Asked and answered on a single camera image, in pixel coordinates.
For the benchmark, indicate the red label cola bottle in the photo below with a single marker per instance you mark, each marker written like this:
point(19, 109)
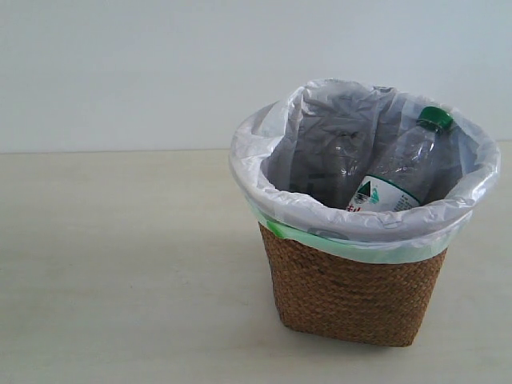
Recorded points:
point(342, 158)

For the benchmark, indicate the green label water bottle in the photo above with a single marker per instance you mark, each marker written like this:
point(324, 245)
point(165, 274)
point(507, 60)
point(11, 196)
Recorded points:
point(401, 176)

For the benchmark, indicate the white plastic bin liner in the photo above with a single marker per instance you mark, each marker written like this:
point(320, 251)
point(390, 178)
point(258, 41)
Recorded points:
point(276, 159)

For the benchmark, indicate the woven brown wicker basket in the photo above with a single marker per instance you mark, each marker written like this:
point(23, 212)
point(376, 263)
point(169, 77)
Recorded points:
point(333, 297)

